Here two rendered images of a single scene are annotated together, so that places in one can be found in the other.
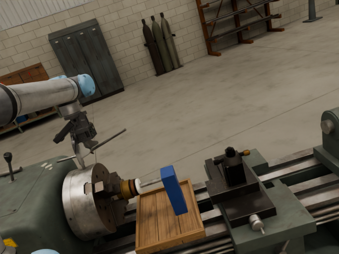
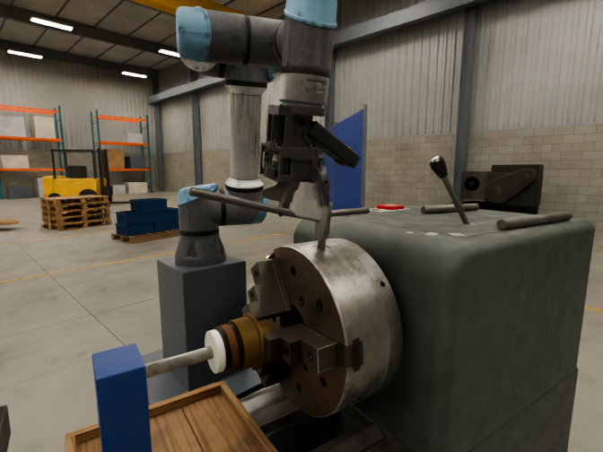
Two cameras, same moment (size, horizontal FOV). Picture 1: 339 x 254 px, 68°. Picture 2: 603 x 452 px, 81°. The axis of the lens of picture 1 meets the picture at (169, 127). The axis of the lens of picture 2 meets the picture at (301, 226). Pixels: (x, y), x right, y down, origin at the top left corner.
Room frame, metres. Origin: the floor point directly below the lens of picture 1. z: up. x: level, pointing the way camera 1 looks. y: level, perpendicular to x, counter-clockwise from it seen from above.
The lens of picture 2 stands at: (1.45, 0.01, 1.37)
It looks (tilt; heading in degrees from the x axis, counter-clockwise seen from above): 9 degrees down; 144
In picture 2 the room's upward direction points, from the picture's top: straight up
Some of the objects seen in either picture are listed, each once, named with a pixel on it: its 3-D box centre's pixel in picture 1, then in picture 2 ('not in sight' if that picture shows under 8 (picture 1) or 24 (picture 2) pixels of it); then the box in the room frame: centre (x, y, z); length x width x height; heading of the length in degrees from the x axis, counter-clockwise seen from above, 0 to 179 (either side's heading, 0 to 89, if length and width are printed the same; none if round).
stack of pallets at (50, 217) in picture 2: not in sight; (76, 211); (-8.75, 0.63, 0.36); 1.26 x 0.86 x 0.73; 111
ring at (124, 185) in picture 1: (127, 189); (244, 343); (0.93, 0.27, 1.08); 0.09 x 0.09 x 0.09; 87
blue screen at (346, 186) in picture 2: not in sight; (335, 179); (-4.22, 5.03, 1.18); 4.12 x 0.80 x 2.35; 151
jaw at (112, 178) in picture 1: (114, 181); (309, 348); (1.02, 0.34, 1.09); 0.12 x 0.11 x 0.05; 177
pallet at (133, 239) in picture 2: not in sight; (149, 218); (-6.22, 1.72, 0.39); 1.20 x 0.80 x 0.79; 107
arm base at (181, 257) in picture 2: not in sight; (200, 244); (0.41, 0.38, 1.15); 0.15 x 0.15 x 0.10
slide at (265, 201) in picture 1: (234, 183); not in sight; (0.89, -0.20, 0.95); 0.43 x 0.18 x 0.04; 177
